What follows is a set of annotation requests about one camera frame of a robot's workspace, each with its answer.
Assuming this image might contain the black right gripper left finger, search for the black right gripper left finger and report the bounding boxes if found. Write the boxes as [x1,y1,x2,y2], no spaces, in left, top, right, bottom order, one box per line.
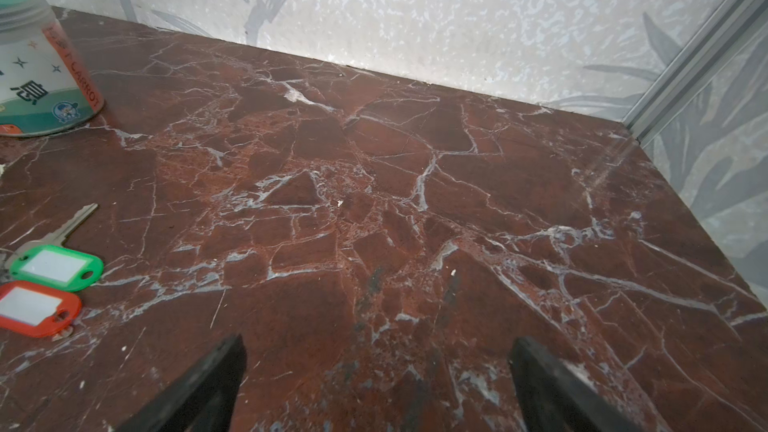
[117,334,247,431]

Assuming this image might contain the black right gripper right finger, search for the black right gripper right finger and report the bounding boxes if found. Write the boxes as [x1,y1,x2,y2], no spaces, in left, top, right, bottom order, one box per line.
[508,336,640,432]

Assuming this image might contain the red tagged key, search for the red tagged key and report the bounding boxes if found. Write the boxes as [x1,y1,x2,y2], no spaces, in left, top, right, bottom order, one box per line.
[1,281,82,338]

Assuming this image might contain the green tagged key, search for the green tagged key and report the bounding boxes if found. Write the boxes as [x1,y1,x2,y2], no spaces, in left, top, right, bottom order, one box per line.
[4,203,104,292]

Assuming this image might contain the printed snack jar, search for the printed snack jar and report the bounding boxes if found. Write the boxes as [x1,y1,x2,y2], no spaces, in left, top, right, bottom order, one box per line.
[1,0,105,138]

